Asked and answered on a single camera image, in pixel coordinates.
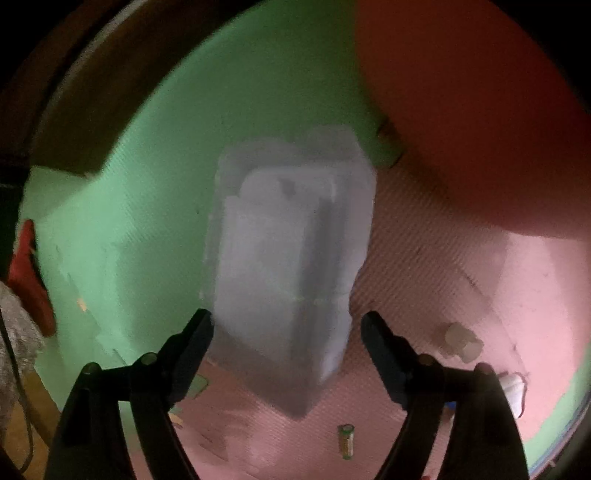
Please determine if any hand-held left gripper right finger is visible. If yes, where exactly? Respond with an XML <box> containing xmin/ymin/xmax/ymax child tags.
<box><xmin>360</xmin><ymin>311</ymin><xmax>530</xmax><ymax>480</ymax></box>

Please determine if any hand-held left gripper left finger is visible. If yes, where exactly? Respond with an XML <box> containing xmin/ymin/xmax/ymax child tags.
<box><xmin>44</xmin><ymin>308</ymin><xmax>214</xmax><ymax>480</ymax></box>

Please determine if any red bin with green rim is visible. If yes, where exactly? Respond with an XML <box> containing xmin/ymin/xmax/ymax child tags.
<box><xmin>355</xmin><ymin>0</ymin><xmax>591</xmax><ymax>241</ymax></box>

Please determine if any clear plastic piece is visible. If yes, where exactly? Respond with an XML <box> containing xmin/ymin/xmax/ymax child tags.
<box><xmin>442</xmin><ymin>322</ymin><xmax>485</xmax><ymax>364</ymax></box>

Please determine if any pink foam floor mat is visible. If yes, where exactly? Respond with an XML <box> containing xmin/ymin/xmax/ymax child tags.
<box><xmin>166</xmin><ymin>161</ymin><xmax>587</xmax><ymax>480</ymax></box>

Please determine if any green battery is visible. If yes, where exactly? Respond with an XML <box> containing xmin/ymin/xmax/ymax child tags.
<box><xmin>336</xmin><ymin>423</ymin><xmax>356</xmax><ymax>461</ymax></box>

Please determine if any white tissue wad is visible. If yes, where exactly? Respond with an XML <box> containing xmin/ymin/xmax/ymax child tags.
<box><xmin>498</xmin><ymin>372</ymin><xmax>528</xmax><ymax>420</ymax></box>

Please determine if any green foam floor mat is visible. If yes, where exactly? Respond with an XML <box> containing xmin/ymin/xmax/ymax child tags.
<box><xmin>21</xmin><ymin>0</ymin><xmax>407</xmax><ymax>416</ymax></box>
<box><xmin>522</xmin><ymin>369</ymin><xmax>587</xmax><ymax>467</ymax></box>

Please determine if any red slipper at left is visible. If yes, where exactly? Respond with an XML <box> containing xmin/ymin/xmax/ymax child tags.
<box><xmin>0</xmin><ymin>218</ymin><xmax>57</xmax><ymax>444</ymax></box>

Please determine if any dark wooden nightstand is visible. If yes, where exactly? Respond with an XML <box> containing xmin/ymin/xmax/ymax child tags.
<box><xmin>0</xmin><ymin>0</ymin><xmax>264</xmax><ymax>178</ymax></box>

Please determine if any black cable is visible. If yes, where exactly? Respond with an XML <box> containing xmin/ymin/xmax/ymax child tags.
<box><xmin>0</xmin><ymin>314</ymin><xmax>34</xmax><ymax>472</ymax></box>

